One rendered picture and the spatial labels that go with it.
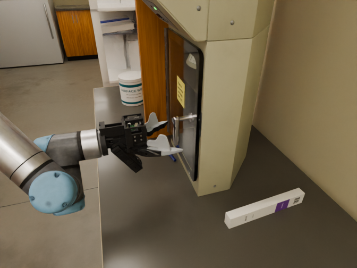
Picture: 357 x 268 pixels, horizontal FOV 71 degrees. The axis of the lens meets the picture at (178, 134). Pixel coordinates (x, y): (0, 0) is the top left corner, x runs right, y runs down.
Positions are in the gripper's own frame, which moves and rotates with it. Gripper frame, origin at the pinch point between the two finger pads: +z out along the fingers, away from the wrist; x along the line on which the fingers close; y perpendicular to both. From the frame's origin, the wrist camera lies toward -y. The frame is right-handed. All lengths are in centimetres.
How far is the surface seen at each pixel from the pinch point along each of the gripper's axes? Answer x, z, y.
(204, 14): -5.2, 4.9, 31.8
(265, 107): 26, 49, -11
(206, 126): -5.2, 7.1, 5.0
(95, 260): 44, -40, -114
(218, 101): -5.2, 9.6, 11.8
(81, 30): 496, -46, -56
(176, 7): -5.2, -1.1, 33.2
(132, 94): 64, -5, -14
